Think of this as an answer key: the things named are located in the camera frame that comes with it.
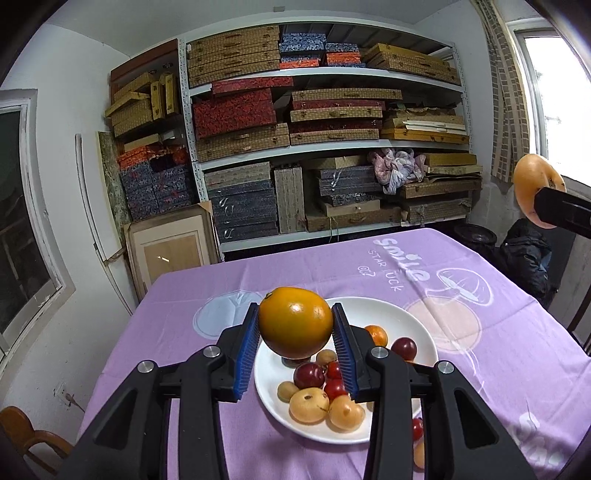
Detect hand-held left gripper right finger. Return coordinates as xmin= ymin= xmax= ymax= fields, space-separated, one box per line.
xmin=331 ymin=302 xmax=539 ymax=480

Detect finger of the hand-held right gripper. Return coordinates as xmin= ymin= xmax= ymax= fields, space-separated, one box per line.
xmin=533 ymin=186 xmax=591 ymax=239

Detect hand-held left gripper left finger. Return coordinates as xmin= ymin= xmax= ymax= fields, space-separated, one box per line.
xmin=55 ymin=302 xmax=260 ymax=480

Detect large red plum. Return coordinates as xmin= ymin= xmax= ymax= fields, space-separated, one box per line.
xmin=294 ymin=362 xmax=326 ymax=389

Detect orange mandarin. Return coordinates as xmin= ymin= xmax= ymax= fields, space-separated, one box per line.
xmin=364 ymin=324 xmax=389 ymax=348

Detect purple striped pepino melon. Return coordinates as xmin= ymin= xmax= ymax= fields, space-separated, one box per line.
xmin=513 ymin=154 xmax=567 ymax=230

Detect pale elongated pepino melon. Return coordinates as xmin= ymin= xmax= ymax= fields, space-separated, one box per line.
xmin=327 ymin=394 xmax=367 ymax=433

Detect large yellow pepino melon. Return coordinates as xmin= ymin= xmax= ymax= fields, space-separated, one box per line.
xmin=289 ymin=388 xmax=331 ymax=425

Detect small dark purple plum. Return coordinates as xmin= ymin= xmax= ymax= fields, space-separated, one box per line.
xmin=391 ymin=336 xmax=417 ymax=362

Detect yellow orange tomato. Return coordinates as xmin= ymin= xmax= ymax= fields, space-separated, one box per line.
xmin=257 ymin=287 xmax=334 ymax=359

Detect white oval plate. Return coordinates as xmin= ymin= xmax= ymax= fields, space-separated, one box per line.
xmin=253 ymin=296 xmax=439 ymax=445

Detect black bag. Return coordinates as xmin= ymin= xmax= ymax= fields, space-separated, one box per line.
xmin=496 ymin=218 xmax=555 ymax=301

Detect black round stool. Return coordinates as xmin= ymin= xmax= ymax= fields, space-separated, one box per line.
xmin=452 ymin=224 xmax=498 ymax=254

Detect dark wooden chair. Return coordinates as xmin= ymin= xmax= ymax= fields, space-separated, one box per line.
xmin=566 ymin=277 xmax=591 ymax=356

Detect purple printed tablecloth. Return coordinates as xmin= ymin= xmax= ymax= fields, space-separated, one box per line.
xmin=76 ymin=227 xmax=591 ymax=480

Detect bright window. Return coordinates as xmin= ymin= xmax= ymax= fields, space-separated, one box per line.
xmin=505 ymin=18 xmax=591 ymax=185

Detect checkered curtain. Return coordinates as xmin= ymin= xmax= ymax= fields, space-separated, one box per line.
xmin=471 ymin=0 xmax=532 ymax=188

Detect stack of dark grey boxes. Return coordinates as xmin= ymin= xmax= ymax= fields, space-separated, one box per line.
xmin=316 ymin=166 xmax=386 ymax=208
xmin=204 ymin=182 xmax=280 ymax=243

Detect stack of flat wooden frames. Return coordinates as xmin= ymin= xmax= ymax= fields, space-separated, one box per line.
xmin=381 ymin=108 xmax=483 ymax=178

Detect upright woven straw box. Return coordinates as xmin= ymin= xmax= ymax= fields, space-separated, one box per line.
xmin=291 ymin=165 xmax=306 ymax=233
xmin=273 ymin=166 xmax=293 ymax=234

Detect pink cloth bundle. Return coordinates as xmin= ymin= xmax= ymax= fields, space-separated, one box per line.
xmin=368 ymin=148 xmax=426 ymax=195

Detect pile of blue floral boxes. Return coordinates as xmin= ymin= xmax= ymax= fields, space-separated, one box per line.
xmin=278 ymin=32 xmax=361 ymax=70
xmin=119 ymin=159 xmax=199 ymax=222

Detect white leaning panel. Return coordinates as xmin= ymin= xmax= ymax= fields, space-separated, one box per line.
xmin=75 ymin=133 xmax=134 ymax=315

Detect green marble slab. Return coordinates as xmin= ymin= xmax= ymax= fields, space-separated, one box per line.
xmin=97 ymin=130 xmax=134 ymax=227

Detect orange patterned box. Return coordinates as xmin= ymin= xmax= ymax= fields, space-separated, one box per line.
xmin=116 ymin=145 xmax=185 ymax=169

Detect brown wooden armchair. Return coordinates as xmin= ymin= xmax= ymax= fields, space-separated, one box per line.
xmin=0 ymin=405 xmax=75 ymax=476

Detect stack of red patterned boxes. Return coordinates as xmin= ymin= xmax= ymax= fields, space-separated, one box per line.
xmin=191 ymin=76 xmax=386 ymax=139

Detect grey metal shelf rack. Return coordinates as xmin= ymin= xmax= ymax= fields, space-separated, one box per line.
xmin=178 ymin=21 xmax=474 ymax=252

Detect white framed sliding window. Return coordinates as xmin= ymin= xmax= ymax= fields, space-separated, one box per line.
xmin=0 ymin=88 xmax=77 ymax=365

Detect pile of tan woven boxes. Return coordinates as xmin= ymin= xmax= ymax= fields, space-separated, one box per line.
xmin=105 ymin=71 xmax=181 ymax=138

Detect stacks of woven straw boxes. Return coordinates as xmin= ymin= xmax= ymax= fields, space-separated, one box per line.
xmin=187 ymin=25 xmax=483 ymax=234

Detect wooden picture frame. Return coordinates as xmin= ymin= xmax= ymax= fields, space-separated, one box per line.
xmin=122 ymin=203 xmax=222 ymax=301

